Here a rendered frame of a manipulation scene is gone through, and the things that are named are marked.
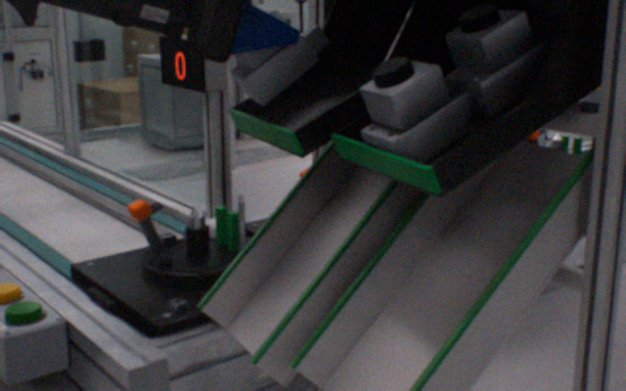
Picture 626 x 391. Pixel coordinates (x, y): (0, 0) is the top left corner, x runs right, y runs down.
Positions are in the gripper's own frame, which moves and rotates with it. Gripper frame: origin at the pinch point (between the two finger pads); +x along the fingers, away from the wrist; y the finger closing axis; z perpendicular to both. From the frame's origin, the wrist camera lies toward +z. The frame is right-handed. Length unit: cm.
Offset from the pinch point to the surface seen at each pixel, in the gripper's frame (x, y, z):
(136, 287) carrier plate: 2.4, 22.3, -34.4
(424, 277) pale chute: 17.3, -10.9, -16.3
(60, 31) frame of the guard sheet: -3, 103, -16
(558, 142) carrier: 77, 47, -7
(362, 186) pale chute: 16.6, 2.9, -12.6
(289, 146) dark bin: 4.0, -5.5, -8.6
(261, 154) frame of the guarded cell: 54, 123, -36
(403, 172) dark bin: 7.5, -18.0, -6.4
